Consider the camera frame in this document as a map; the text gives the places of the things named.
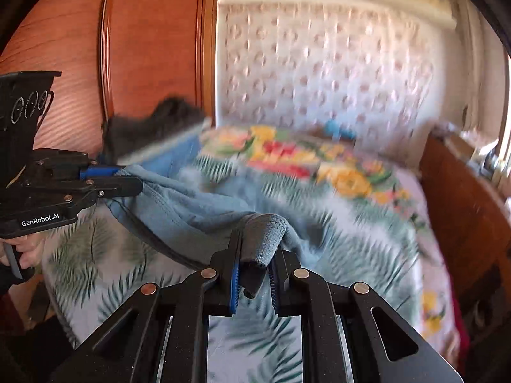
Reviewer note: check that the folded black garment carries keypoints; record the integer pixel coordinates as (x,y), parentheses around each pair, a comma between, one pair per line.
(123,135)

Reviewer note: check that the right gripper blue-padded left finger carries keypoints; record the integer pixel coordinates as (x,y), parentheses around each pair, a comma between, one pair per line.
(160,334)

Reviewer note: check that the patterned window drape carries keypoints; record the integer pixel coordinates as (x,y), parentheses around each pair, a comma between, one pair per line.
(472,32)

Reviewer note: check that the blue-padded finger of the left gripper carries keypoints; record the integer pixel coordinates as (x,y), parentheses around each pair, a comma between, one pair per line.
(116,186)
(95,171)

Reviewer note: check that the floral leaf-print bed cover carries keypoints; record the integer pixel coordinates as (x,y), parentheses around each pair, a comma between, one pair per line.
(351,218)

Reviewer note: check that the person's left hand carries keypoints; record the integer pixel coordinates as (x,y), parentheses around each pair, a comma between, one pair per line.
(29,246)

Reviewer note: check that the wooden cabinet counter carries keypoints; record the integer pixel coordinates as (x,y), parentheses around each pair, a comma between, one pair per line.
(470,226)

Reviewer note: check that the wood-framed window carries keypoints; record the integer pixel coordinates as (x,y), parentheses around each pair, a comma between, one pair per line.
(502,149)

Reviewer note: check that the folded light grey garment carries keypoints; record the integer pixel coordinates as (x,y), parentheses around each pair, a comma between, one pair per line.
(152,149)

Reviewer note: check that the sheer pink-circle curtain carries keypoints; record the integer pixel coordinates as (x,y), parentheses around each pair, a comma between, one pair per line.
(301,64)

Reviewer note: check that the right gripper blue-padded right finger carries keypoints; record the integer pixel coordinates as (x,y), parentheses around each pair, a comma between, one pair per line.
(351,333)

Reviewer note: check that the folded blue denim jeans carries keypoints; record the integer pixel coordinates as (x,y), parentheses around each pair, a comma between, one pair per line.
(172,159)

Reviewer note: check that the brown louvered wooden wardrobe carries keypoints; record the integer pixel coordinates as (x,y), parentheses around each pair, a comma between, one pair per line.
(109,58)

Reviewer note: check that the blue toy on headboard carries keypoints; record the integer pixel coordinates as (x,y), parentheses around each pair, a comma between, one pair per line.
(334,130)

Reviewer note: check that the grey-blue cotton shorts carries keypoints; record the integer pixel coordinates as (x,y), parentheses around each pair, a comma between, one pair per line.
(188,220)

